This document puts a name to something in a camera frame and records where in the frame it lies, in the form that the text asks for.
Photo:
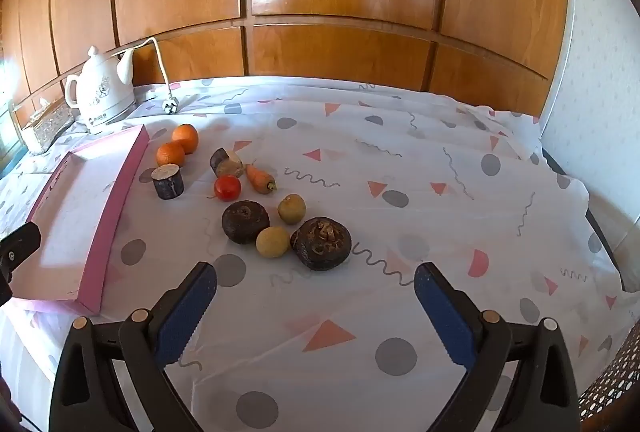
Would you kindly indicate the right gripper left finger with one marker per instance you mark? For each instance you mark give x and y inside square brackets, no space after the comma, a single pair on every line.
[86,393]

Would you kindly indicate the yellow longan fruit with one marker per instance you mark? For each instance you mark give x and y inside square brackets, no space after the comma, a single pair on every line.
[292,209]
[273,242]

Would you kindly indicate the orange tangerine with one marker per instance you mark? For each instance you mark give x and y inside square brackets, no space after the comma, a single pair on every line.
[187,136]
[170,153]

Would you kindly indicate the wicker chair edge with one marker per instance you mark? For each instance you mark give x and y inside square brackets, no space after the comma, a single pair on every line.
[611,402]

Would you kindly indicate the white ceramic electric kettle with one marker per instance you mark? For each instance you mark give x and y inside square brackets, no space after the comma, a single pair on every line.
[103,90]

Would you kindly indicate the dark water chestnut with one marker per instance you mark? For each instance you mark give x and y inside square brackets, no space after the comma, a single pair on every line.
[244,220]
[321,244]

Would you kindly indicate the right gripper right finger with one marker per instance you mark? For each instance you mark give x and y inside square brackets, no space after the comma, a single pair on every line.
[542,395]

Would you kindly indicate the yellow longan fruit front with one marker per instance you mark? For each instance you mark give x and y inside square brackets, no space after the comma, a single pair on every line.
[273,242]

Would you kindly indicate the ornate tissue box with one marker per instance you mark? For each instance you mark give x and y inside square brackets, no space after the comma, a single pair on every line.
[45,125]

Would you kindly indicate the small orange carrot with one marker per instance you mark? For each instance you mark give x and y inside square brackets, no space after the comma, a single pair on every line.
[261,180]

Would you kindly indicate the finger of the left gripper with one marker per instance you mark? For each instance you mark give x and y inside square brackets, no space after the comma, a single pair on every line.
[18,246]

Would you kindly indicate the pink shallow box tray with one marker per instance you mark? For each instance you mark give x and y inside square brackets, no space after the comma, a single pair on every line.
[77,213]

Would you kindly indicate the patterned white tablecloth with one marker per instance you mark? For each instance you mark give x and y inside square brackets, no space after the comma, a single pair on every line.
[414,178]

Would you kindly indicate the red cherry tomato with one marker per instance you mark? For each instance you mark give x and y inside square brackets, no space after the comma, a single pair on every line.
[227,188]

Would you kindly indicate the orange tangerine front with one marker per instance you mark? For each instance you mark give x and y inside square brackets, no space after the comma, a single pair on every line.
[170,153]

